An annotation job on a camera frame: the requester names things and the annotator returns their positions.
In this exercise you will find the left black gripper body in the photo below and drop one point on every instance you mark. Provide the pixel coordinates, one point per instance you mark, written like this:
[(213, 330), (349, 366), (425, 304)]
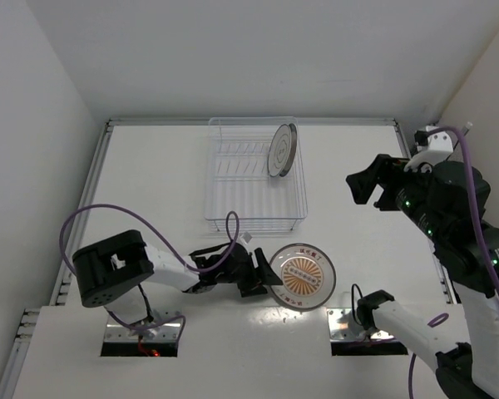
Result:
[(248, 274)]

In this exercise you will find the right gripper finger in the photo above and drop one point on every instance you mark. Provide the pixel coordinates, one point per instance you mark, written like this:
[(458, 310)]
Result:
[(362, 184), (386, 169)]

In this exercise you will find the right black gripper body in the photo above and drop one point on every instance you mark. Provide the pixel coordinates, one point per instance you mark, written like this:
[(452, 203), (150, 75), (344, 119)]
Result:
[(387, 183)]

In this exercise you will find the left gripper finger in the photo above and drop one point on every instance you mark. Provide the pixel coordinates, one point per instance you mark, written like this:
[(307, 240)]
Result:
[(252, 290), (266, 273)]

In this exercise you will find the orange sunburst plate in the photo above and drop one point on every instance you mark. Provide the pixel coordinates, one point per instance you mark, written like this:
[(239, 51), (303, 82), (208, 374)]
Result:
[(307, 274)]

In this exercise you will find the green rimmed white plate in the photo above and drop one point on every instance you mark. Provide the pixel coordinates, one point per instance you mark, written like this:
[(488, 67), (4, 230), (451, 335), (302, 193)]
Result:
[(278, 156)]

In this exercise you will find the blue rimmed white plate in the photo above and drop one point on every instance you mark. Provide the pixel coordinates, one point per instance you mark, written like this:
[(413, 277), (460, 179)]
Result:
[(294, 145)]

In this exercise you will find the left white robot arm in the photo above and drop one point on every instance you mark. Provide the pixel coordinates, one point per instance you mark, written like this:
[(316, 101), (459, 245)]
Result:
[(110, 274)]

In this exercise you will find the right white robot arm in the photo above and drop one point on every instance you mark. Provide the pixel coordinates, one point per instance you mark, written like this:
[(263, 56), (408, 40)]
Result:
[(463, 369)]

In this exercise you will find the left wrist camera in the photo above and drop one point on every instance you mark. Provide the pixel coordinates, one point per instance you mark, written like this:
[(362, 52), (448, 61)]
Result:
[(245, 237)]

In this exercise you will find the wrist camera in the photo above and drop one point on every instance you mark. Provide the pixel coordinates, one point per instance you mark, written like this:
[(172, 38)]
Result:
[(434, 145), (245, 237)]

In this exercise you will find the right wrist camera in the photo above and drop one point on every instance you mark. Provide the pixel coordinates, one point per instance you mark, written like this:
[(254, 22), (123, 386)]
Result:
[(434, 145)]

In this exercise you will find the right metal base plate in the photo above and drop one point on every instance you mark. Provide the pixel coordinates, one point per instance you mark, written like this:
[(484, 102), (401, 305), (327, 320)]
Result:
[(343, 329)]

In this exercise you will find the metal base plate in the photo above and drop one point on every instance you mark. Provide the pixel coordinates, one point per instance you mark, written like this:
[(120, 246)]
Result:
[(166, 333), (343, 329)]

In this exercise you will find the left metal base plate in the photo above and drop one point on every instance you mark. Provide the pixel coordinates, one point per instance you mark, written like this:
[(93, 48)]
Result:
[(166, 333)]

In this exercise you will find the clear wire dish rack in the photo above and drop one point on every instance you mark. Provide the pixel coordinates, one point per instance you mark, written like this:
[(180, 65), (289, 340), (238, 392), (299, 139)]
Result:
[(237, 178)]

